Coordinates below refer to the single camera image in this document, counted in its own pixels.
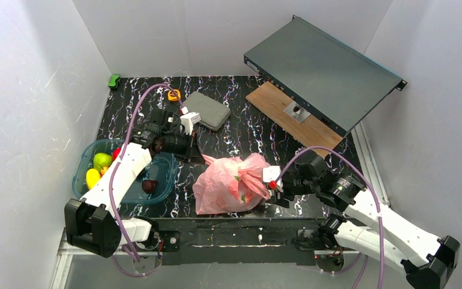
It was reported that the pink plastic bag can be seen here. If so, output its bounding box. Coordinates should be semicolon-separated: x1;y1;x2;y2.
192;153;270;215

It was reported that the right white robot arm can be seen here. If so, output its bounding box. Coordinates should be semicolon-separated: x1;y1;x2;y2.
262;149;460;288

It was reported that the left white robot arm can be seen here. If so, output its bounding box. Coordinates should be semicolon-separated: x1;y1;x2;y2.
64;107;205;258

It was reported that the dark fake plum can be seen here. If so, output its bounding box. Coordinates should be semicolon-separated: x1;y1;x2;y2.
141;179;158;195

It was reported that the red fake apple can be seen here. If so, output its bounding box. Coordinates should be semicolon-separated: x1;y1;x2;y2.
111;148;121;162

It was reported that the green fake apple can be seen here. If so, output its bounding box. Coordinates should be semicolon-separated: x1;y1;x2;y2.
93;152;113;172

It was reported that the small red fake fruit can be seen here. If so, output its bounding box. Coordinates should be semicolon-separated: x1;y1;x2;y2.
100;167;109;176

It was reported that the yellow fake lemon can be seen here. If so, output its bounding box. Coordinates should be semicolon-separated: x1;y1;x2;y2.
85;168;102;190

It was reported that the blue plastic fruit container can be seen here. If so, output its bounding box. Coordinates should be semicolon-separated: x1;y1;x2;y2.
72;139;179;205

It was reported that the grey plastic case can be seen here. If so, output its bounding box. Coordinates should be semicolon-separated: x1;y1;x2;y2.
183;92;231;131

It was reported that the orange tape measure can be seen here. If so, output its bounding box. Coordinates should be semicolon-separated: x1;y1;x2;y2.
168;89;182;102

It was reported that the wooden board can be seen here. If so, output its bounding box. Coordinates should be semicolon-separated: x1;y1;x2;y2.
246;82;343;149

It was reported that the green small object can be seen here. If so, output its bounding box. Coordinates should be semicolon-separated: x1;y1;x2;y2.
108;75;120;89

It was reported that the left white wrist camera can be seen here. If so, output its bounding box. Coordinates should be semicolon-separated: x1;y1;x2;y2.
180;107;201;135

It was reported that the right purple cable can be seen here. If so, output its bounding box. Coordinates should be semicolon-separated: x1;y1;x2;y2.
274;146;386;289

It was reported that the purple cable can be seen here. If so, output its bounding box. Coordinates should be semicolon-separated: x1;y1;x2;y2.
108;83;186;278
274;146;386;289

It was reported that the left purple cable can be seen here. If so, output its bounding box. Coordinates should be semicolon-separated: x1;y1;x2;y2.
108;83;186;278

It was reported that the metal bracket with knob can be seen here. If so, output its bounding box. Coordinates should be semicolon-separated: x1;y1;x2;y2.
283;101;311;123

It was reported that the dark rack network switch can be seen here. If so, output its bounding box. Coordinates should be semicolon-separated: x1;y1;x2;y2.
244;16;407;137

